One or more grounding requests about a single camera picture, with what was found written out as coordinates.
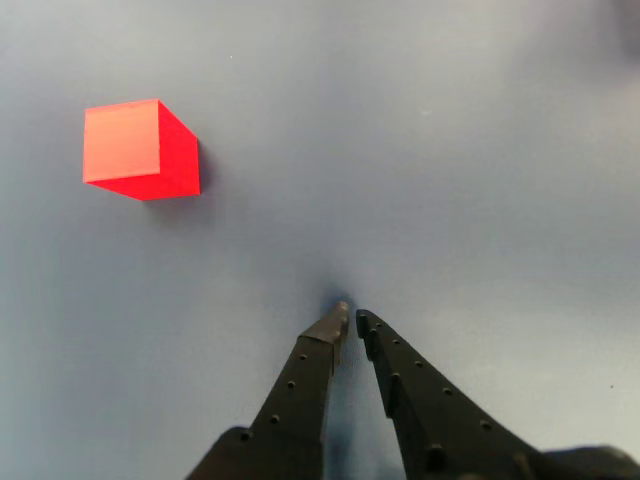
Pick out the red cube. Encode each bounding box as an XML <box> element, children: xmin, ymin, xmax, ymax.
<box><xmin>82</xmin><ymin>98</ymin><xmax>202</xmax><ymax>202</ymax></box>

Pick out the blue-grey table mat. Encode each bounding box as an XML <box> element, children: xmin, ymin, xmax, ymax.
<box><xmin>0</xmin><ymin>0</ymin><xmax>640</xmax><ymax>480</ymax></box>

